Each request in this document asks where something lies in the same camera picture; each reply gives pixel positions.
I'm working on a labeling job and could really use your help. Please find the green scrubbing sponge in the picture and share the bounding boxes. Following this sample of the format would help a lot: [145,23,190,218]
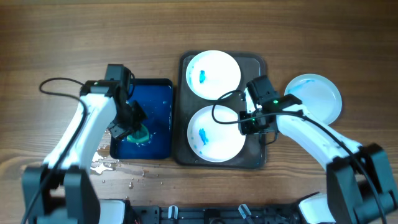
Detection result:
[126,124,150,144]

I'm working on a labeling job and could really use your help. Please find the pinkish white plate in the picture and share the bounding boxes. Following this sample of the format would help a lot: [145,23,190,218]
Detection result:
[187,106,246,162]

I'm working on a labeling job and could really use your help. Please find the grey white plate bottom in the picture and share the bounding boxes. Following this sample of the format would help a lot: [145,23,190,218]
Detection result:
[284,73,343,124]

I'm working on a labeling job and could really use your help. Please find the white plate top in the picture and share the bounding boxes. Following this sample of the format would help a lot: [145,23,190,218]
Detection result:
[185,50,241,100]

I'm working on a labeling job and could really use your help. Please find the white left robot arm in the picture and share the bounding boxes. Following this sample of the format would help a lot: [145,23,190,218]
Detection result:
[21,78,146,223]

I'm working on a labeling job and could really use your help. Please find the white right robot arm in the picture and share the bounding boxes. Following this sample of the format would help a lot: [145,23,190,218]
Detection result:
[239,76,397,223]

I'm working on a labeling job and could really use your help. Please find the blue tray with water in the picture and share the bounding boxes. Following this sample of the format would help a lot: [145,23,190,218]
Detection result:
[109,78,174,159]

